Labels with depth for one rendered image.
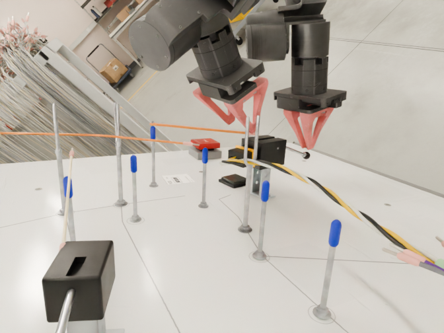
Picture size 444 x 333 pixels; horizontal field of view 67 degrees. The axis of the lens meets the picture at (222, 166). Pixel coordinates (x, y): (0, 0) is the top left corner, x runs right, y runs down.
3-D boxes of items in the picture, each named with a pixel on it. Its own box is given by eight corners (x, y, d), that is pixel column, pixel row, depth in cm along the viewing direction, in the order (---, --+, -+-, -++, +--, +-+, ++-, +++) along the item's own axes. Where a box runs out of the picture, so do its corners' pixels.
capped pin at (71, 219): (79, 250, 35) (73, 172, 33) (84, 256, 34) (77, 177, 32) (64, 254, 34) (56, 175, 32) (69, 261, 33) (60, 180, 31)
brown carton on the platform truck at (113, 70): (121, 71, 765) (109, 59, 747) (129, 69, 719) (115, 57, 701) (110, 83, 758) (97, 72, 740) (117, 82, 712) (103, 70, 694)
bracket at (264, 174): (275, 197, 52) (278, 166, 51) (265, 200, 51) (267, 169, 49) (254, 187, 55) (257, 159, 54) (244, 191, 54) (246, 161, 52)
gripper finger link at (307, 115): (308, 158, 54) (310, 101, 51) (275, 148, 60) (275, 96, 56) (332, 146, 58) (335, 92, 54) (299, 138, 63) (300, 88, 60)
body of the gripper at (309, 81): (323, 111, 50) (325, 59, 47) (272, 102, 57) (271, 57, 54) (347, 102, 53) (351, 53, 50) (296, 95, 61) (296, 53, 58)
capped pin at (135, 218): (131, 217, 43) (128, 152, 41) (143, 217, 43) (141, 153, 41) (128, 222, 42) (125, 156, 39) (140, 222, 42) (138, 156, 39)
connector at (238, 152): (263, 161, 49) (264, 148, 49) (242, 168, 46) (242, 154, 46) (248, 156, 52) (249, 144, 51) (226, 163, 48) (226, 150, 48)
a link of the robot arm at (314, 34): (335, 12, 47) (324, 13, 52) (286, 17, 47) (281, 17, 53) (332, 63, 50) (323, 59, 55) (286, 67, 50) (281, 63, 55)
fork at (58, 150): (57, 210, 44) (45, 102, 40) (72, 209, 45) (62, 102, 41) (57, 217, 42) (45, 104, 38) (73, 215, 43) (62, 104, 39)
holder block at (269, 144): (284, 164, 52) (287, 139, 51) (259, 170, 48) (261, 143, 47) (264, 158, 55) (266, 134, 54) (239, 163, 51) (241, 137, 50)
